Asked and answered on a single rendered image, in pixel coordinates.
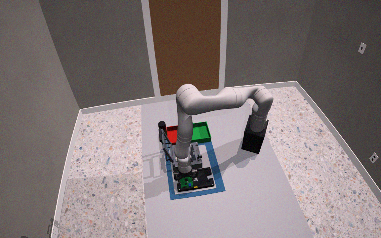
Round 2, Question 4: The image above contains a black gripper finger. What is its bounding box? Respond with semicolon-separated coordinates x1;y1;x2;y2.
188;169;198;181
173;172;184;183

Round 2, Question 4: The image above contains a red bin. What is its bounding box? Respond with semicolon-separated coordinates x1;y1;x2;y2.
166;126;178;145

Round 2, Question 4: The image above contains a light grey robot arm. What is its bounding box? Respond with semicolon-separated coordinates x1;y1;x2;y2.
174;84;274;173

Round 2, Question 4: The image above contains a green open bin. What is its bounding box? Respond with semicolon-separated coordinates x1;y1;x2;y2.
191;122;211;143

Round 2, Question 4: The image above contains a green circuit board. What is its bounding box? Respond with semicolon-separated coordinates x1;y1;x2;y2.
180;177;193;188

